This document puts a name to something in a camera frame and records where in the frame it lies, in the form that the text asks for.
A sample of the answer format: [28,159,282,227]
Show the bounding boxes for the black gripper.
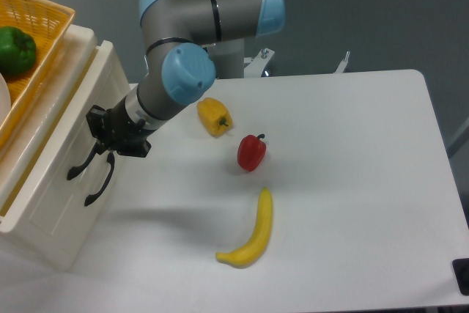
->
[86,102,152,158]

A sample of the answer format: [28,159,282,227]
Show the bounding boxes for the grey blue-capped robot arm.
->
[86,0,285,158]

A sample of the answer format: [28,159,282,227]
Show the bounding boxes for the white drawer cabinet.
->
[1,25,130,270]

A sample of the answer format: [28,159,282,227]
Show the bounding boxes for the green toy bell pepper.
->
[1,26,37,76]

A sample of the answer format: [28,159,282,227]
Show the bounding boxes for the yellow woven basket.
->
[0,0,77,149]

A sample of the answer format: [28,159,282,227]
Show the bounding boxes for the yellow toy bell pepper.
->
[196,97,233,137]

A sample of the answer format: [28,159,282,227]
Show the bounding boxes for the red toy bell pepper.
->
[237,133,267,172]

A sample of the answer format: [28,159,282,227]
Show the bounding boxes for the yellow toy banana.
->
[215,188,274,268]

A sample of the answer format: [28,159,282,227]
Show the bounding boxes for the black object at table corner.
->
[452,258,469,296]

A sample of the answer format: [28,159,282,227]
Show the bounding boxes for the black lower drawer handle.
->
[84,152,116,207]

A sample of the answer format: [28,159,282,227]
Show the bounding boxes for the black drawer handle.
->
[67,143,99,180]
[84,152,116,207]

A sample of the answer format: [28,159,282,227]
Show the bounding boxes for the black top drawer handle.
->
[67,143,99,180]

